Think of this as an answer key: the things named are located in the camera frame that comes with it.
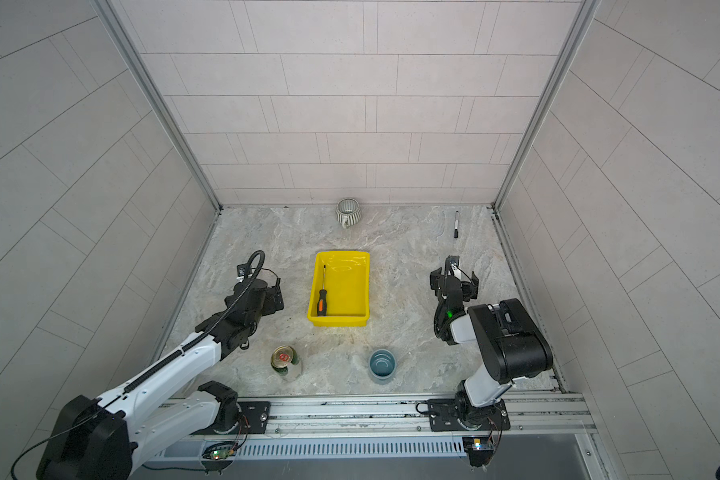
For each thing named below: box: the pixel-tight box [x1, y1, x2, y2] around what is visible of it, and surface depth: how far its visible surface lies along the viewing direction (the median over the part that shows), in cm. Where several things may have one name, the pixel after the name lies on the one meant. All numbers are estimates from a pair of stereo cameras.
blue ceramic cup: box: [368, 349, 397, 380], surface depth 80 cm
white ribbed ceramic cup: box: [336, 198, 361, 229], surface depth 108 cm
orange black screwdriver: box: [317, 265, 327, 317], surface depth 89 cm
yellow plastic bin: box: [307, 250, 371, 328], surface depth 93 cm
